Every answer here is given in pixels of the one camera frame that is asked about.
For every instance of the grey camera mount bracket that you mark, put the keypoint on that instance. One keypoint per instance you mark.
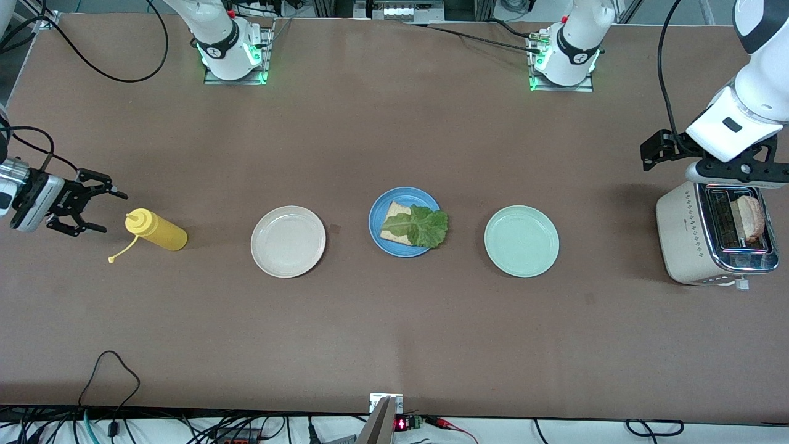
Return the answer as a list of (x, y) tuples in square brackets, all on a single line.
[(382, 425)]

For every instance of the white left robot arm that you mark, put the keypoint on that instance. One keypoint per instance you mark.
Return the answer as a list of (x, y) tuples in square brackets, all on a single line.
[(576, 43)]

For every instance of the aluminium frame extrusion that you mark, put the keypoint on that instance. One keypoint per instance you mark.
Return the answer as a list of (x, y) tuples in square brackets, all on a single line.
[(43, 21)]

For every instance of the yellow mustard squeeze bottle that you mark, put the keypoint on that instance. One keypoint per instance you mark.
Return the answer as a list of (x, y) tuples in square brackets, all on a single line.
[(160, 233)]

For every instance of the light green round plate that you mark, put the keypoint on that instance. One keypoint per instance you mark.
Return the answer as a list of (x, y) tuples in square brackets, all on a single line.
[(521, 242)]

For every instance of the circuit board with red display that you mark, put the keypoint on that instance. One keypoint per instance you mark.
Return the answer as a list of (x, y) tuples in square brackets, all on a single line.
[(404, 423)]

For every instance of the cream chrome toaster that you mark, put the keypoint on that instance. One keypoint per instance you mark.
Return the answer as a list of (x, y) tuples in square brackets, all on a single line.
[(684, 240)]

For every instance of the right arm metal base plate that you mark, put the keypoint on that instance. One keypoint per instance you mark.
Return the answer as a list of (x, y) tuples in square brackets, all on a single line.
[(234, 82)]

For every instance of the metal control box with lights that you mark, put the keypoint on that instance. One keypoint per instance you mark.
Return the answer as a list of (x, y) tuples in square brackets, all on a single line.
[(400, 11)]

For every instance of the beige round plate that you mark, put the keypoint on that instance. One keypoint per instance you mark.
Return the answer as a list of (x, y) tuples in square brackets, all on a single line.
[(288, 242)]

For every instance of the toasted bread slice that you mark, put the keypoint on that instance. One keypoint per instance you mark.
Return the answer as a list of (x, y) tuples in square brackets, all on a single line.
[(394, 213), (751, 217)]

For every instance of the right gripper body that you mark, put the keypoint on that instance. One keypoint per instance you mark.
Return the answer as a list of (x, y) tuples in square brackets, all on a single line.
[(68, 200)]

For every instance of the green lettuce leaf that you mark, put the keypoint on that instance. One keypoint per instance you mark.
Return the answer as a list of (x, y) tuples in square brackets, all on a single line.
[(425, 227)]

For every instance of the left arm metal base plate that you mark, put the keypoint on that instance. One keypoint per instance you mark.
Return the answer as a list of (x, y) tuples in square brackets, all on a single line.
[(561, 89)]

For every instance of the blue round plate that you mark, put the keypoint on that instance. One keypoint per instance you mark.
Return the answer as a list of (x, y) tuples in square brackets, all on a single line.
[(374, 225)]

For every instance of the red clip lead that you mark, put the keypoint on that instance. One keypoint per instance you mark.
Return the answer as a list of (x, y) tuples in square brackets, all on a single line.
[(441, 422)]

